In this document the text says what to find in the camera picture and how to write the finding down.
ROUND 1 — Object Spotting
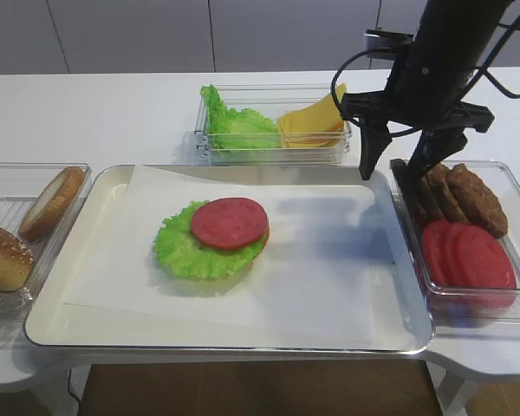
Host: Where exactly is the green lettuce leaf on burger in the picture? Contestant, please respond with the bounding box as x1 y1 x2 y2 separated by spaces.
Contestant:
153 200 270 282

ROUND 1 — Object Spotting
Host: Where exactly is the right sesame top bun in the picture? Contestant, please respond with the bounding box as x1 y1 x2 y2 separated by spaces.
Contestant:
0 227 34 291

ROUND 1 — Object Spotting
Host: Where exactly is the bun half standing upright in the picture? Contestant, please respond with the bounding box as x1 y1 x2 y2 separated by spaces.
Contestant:
18 166 85 242

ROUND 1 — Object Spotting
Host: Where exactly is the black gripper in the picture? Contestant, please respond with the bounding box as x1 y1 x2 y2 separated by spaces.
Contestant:
340 39 494 180

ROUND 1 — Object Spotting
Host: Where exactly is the black cable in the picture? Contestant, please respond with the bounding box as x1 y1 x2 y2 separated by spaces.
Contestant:
330 0 520 136

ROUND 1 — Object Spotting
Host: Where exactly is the red tomato slices stack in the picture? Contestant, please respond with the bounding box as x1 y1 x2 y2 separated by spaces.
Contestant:
422 219 517 290

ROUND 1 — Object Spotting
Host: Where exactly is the brown meat patty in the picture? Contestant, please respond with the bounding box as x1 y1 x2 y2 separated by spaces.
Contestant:
446 163 509 238
417 177 445 222
426 164 469 224

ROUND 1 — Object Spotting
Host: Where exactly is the clear patty tomato container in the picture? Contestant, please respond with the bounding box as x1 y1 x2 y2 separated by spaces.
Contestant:
390 159 520 328

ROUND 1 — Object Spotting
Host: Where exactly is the clear lettuce cheese container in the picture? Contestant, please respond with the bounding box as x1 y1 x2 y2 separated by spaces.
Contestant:
194 84 352 166

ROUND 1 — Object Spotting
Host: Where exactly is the clear bun container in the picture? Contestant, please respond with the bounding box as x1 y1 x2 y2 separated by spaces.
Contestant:
0 163 91 321

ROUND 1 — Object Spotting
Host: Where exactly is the yellow cheese slices stack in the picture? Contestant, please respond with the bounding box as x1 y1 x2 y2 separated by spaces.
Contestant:
276 93 346 148

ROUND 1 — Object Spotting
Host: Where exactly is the black blue robot arm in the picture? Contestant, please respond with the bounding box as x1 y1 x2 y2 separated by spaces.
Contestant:
339 1 510 180

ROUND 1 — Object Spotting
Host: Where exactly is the green lettuce in container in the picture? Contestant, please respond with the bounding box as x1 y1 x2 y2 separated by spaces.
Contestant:
200 85 281 149

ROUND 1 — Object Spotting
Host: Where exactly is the white metal serving tray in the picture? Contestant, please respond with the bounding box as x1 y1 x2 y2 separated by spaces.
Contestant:
23 163 436 354

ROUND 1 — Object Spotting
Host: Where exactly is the white parchment paper sheet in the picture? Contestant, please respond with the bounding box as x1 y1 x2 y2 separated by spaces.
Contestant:
62 164 421 350

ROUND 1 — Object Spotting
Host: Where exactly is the red tomato slice on burger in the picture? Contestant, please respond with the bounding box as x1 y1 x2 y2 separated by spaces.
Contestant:
192 198 270 250

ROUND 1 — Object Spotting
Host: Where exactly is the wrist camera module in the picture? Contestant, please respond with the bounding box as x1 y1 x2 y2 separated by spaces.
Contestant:
364 29 414 61

